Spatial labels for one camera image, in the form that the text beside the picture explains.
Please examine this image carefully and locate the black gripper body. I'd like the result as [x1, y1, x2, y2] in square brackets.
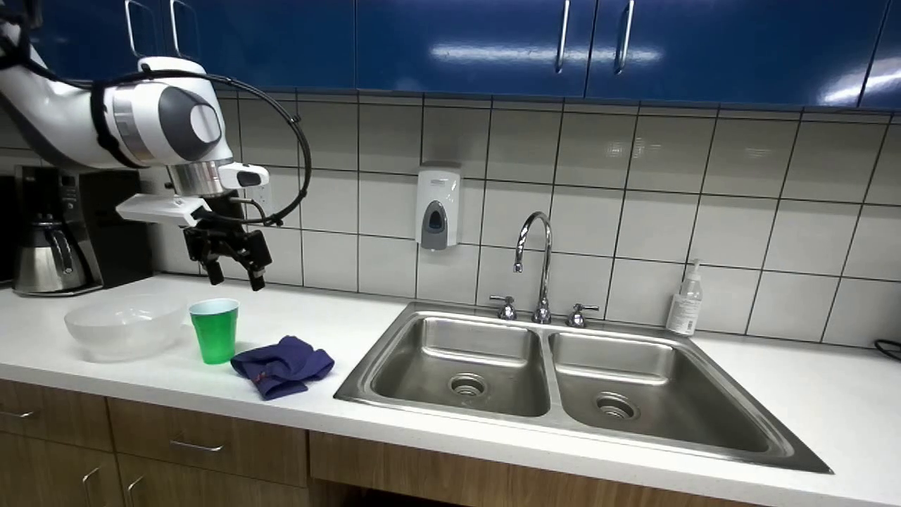
[179, 193, 276, 267]

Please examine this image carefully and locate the blue waffle-weave cloth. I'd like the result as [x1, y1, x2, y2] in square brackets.
[228, 332, 338, 403]

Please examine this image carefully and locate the clear plastic bowl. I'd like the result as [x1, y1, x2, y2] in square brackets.
[61, 293, 190, 367]

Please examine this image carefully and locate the green plastic cup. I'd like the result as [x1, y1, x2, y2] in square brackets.
[186, 298, 242, 367]

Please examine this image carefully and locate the black and steel coffee maker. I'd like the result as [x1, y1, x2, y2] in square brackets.
[0, 167, 157, 303]

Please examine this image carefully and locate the blue upper cabinet door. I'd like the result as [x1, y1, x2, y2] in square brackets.
[147, 0, 362, 97]
[859, 0, 901, 117]
[30, 0, 155, 94]
[355, 0, 597, 105]
[586, 0, 889, 114]

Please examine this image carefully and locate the wooden sink front panel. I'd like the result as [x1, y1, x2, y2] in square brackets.
[306, 431, 758, 507]

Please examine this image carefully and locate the chrome gooseneck faucet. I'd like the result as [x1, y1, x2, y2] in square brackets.
[510, 210, 558, 328]

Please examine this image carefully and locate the stainless steel double sink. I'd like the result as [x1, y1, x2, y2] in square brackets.
[333, 303, 834, 477]

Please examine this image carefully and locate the clear pump soap bottle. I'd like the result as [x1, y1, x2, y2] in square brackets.
[662, 260, 707, 341]

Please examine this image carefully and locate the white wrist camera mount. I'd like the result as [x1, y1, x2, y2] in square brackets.
[114, 193, 217, 231]

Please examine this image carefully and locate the white wall soap dispenser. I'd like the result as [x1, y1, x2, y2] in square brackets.
[414, 167, 464, 255]

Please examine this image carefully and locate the silver cabinet door handle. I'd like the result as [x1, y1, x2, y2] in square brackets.
[166, 0, 182, 58]
[552, 0, 573, 76]
[613, 0, 639, 80]
[121, 0, 141, 58]

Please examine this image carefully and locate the chrome faucet handle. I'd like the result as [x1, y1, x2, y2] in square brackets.
[489, 293, 520, 324]
[562, 303, 601, 331]

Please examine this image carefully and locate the black cord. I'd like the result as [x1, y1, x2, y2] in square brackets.
[870, 335, 901, 367]

